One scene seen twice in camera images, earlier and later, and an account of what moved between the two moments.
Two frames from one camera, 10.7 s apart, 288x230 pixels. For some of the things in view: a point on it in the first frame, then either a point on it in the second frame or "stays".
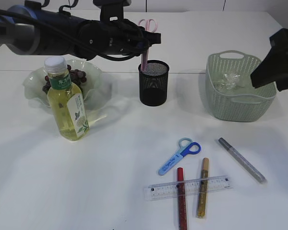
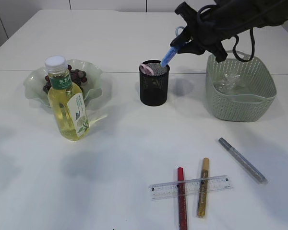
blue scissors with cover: x=186 y=146 to x=171 y=53
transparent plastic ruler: x=168 y=189 stays
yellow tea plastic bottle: x=67 y=100 stays
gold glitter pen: x=201 y=210 stays
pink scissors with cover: x=145 y=55 to x=146 y=69
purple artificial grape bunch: x=78 y=76 stays
